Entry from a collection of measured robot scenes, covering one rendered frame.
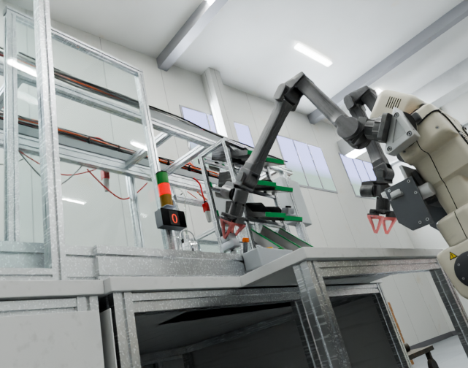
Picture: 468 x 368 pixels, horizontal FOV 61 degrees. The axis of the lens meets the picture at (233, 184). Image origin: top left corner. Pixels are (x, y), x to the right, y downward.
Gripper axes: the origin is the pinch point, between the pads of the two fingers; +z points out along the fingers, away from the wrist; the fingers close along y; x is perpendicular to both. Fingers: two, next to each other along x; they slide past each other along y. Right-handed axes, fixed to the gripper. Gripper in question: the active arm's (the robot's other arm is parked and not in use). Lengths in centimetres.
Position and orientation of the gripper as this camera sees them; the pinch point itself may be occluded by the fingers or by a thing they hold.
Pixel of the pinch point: (228, 236)
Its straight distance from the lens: 162.4
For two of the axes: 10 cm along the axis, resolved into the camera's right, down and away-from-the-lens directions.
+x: 7.2, 2.2, -6.6
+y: -6.4, -1.8, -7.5
